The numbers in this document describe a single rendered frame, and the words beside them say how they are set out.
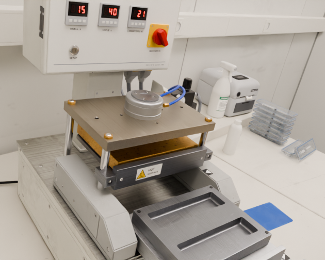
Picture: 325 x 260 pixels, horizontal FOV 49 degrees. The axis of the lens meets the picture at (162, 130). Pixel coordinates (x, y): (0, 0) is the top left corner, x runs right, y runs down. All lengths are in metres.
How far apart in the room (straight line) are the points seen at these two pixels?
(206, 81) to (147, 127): 1.08
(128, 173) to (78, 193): 0.10
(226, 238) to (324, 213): 0.69
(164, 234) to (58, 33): 0.43
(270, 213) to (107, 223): 0.69
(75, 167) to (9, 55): 0.52
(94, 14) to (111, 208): 0.39
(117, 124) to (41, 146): 0.31
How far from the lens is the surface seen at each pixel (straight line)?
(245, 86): 1.69
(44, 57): 0.76
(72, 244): 0.77
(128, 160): 0.68
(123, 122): 0.70
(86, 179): 0.72
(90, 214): 0.67
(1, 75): 1.17
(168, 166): 0.73
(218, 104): 1.63
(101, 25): 0.79
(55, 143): 0.97
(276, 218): 1.20
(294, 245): 1.13
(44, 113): 1.30
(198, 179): 0.83
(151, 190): 0.83
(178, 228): 0.65
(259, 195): 1.28
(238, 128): 1.42
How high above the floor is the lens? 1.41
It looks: 26 degrees down
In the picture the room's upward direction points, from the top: 12 degrees clockwise
